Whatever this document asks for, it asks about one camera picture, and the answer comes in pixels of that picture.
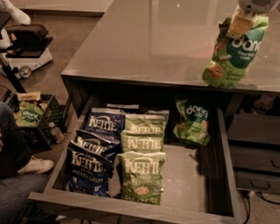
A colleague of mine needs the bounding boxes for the white bag behind Kettle bags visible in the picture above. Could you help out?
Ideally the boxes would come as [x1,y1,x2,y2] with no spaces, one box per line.
[107,103,140,111]

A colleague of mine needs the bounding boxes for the white sneaker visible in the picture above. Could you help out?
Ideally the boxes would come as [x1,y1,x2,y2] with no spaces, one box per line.
[17,157,54,175]

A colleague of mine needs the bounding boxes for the black plastic crate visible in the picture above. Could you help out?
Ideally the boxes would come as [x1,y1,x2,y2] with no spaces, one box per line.
[8,94,60,153]

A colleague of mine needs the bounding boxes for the green Dang bag in crate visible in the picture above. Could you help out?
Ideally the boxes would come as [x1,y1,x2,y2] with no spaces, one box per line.
[16,101,44,127]

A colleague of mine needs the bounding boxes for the front blue Kettle chip bag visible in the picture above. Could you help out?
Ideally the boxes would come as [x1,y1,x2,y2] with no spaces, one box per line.
[66,141,113,197]

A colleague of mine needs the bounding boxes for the black desk stand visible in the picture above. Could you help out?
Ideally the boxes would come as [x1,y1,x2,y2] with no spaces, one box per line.
[0,10,27,95]

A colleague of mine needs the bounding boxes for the green Dang rice chip bag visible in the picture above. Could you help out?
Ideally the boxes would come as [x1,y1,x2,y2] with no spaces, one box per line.
[203,17,269,88]

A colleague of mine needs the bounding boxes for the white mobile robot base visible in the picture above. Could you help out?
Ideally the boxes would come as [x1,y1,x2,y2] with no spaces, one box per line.
[0,0,53,79]

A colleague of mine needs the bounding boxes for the black floor cables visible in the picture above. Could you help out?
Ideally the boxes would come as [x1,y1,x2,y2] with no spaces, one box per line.
[239,189,280,224]

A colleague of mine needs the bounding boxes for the tan snack box in crate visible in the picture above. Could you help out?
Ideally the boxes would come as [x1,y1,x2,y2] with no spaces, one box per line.
[17,91,41,101]

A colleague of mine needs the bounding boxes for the green kettle chip bag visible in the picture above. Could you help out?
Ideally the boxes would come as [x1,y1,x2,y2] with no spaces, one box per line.
[121,130,164,153]
[124,113,166,134]

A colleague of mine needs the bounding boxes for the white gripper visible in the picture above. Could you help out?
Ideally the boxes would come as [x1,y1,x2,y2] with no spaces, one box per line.
[227,0,280,40]

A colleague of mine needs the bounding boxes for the front green Kettle jalapeno bag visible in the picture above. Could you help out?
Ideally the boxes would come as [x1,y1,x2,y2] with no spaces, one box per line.
[118,151,167,206]

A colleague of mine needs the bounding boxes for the blue kettle chip bag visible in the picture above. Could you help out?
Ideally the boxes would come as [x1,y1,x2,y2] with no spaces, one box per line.
[85,108,125,141]
[74,130,120,162]
[66,141,113,197]

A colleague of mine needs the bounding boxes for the person's leg in jeans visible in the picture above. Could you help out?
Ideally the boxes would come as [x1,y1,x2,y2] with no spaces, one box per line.
[0,101,56,224]

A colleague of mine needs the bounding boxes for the closed dark lower drawers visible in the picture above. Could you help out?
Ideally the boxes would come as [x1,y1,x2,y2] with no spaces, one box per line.
[227,113,280,194]

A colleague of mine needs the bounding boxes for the back blue Kettle chip bag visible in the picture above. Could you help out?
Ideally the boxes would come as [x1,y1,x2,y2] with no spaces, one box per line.
[85,108,125,141]

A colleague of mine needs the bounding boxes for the middle blue Kettle chip bag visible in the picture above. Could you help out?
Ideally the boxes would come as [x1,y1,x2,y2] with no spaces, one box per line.
[74,130,120,162]

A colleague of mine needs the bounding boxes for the back green Kettle chip bag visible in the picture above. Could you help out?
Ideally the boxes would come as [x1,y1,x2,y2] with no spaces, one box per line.
[124,113,166,134]

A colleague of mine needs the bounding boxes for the plastic water bottle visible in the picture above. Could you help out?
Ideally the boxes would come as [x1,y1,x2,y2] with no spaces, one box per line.
[48,123,64,144]

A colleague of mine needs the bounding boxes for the open grey top drawer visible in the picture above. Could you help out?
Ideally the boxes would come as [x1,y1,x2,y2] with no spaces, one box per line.
[29,91,241,224]

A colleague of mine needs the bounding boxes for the middle green Kettle chip bag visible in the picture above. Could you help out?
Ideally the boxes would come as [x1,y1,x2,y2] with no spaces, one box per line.
[121,130,164,153]

